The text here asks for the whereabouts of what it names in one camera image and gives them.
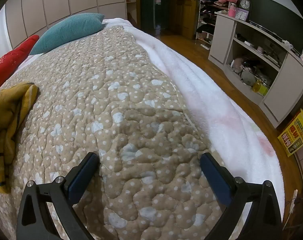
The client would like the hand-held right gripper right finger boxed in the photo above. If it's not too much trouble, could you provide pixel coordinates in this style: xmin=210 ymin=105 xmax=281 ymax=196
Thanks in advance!
xmin=200 ymin=152 xmax=283 ymax=240

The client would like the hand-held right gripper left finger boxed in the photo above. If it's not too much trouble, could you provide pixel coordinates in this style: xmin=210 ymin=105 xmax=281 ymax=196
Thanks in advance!
xmin=16 ymin=151 xmax=100 ymax=240

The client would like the yellow striped garment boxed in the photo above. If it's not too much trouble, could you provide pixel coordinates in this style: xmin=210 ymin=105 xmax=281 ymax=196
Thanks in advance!
xmin=0 ymin=81 xmax=39 ymax=194

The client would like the beige dotted quilt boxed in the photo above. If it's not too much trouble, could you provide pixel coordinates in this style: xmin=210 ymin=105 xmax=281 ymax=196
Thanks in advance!
xmin=0 ymin=25 xmax=244 ymax=240

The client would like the yellow cardboard box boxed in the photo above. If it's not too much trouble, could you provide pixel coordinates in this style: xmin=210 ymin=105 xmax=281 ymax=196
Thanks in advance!
xmin=278 ymin=109 xmax=303 ymax=158

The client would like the white fleece blanket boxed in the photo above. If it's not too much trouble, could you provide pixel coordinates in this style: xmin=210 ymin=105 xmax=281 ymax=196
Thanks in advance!
xmin=101 ymin=17 xmax=285 ymax=230

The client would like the yellow bottle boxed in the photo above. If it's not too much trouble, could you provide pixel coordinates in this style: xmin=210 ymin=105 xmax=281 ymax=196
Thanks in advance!
xmin=253 ymin=80 xmax=269 ymax=95

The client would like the red pillow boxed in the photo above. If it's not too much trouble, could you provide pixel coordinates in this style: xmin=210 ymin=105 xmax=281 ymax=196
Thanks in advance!
xmin=0 ymin=35 xmax=40 ymax=88

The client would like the white television cabinet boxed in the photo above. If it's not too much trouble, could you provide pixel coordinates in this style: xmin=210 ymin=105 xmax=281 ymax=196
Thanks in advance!
xmin=208 ymin=11 xmax=303 ymax=129

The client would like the teal pillow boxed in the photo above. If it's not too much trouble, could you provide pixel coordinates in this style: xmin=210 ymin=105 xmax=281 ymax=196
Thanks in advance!
xmin=29 ymin=13 xmax=105 ymax=55

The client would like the metal shoe rack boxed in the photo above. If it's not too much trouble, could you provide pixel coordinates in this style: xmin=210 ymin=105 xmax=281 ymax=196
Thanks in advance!
xmin=195 ymin=0 xmax=232 ymax=47

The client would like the small pink clock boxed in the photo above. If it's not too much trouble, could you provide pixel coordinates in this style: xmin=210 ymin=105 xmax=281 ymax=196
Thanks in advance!
xmin=234 ymin=7 xmax=249 ymax=22

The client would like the wooden door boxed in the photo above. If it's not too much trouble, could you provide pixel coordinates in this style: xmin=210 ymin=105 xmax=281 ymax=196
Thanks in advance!
xmin=175 ymin=0 xmax=207 ymax=39

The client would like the flat screen television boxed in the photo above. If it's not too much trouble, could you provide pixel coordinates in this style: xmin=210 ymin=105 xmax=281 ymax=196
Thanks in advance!
xmin=249 ymin=0 xmax=303 ymax=54

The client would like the dark framed table clock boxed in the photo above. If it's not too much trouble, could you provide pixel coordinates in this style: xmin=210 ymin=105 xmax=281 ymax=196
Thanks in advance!
xmin=238 ymin=0 xmax=252 ymax=12

